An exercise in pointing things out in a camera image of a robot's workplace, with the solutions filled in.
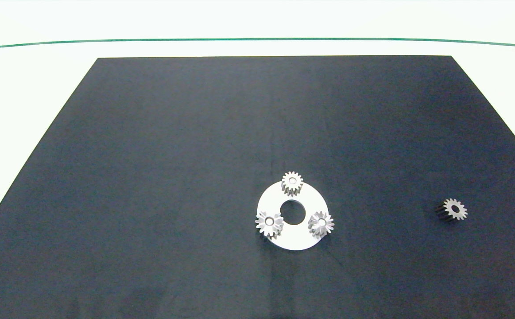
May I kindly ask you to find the large steel gear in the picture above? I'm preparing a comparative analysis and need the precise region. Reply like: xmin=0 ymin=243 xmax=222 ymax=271
xmin=255 ymin=211 xmax=284 ymax=240

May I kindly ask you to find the small steel gear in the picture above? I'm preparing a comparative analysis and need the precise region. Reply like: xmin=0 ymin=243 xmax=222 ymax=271
xmin=434 ymin=198 xmax=468 ymax=222
xmin=281 ymin=171 xmax=303 ymax=197
xmin=308 ymin=211 xmax=335 ymax=240

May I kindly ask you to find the round white plate with pins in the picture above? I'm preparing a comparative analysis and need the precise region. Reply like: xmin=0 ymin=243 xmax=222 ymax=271
xmin=257 ymin=181 xmax=329 ymax=251

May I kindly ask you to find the dark blue work mat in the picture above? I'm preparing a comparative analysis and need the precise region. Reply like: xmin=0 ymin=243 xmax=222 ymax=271
xmin=0 ymin=55 xmax=515 ymax=319

